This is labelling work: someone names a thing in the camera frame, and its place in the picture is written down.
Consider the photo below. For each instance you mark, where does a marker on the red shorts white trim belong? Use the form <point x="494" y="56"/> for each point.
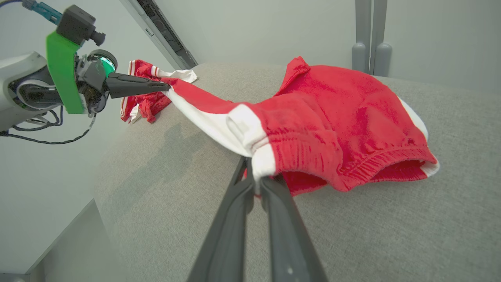
<point x="336" y="117"/>

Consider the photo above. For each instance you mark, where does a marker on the red jersey white stripes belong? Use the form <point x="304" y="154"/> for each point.
<point x="146" y="103"/>

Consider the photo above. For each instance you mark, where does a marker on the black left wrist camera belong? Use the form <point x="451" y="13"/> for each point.
<point x="76" y="23"/>

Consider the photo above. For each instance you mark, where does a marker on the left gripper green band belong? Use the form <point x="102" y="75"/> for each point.
<point x="64" y="74"/>

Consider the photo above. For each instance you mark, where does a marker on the grey frame with black slot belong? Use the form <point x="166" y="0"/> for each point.
<point x="164" y="31"/>

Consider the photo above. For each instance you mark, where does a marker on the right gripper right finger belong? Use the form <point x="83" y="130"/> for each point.
<point x="289" y="243"/>

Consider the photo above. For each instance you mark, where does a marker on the teal left camera connector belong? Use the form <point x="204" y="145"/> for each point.
<point x="45" y="9"/>

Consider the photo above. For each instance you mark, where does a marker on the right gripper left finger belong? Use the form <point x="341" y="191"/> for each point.
<point x="227" y="243"/>

